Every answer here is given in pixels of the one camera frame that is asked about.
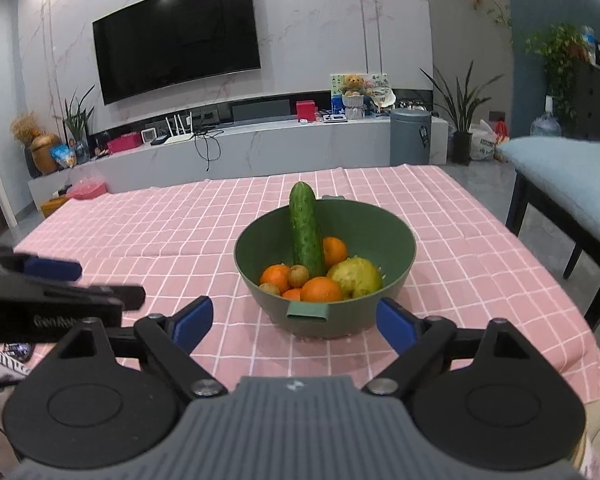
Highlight yellow green pear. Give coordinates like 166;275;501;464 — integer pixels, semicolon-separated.
327;257;384;299

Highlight orange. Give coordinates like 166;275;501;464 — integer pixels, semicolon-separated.
300;276;343;304
323;236;349;269
259;263;290;295

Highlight green cucumber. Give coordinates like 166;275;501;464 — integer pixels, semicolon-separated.
289;181;325;278

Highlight pink storage box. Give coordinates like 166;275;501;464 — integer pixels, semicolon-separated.
67;179;108;200

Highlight golden vase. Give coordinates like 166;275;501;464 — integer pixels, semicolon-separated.
29;133;61;176

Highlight orange at bowl back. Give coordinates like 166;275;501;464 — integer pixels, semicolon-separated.
323;236;349;269

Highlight green fruit bowl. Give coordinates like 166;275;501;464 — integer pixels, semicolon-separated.
234;197;416;339

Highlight white tv console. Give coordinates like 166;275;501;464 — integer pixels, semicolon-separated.
26;114;451;206

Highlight magenta box on console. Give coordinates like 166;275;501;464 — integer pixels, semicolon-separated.
107;132;143;154

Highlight pink checkered tablecloth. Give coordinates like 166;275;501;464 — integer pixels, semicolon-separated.
20;165;600;402

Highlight white wifi router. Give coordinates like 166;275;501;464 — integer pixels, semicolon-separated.
166;114;195;144

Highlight grey trash bin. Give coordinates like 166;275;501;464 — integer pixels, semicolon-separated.
390;108;431;166

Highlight light blue cushion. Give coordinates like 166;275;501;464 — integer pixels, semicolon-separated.
496;136;600;242

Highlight potted plant by bin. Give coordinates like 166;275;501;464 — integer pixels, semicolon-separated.
420;62;504;166

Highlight water bottle jug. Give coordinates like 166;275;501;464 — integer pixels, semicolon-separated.
530;96;562;136

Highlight red box on console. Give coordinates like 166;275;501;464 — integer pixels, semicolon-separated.
296;100;317;122

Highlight teddy bear toy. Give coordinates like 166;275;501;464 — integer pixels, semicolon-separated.
340;74;365;98

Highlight leafy plant on shelf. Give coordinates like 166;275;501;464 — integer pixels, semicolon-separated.
526;23;585;128

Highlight black chair frame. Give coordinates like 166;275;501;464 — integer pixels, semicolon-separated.
504;169;600;351

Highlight black wall television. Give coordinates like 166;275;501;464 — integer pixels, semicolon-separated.
93;0;261;105

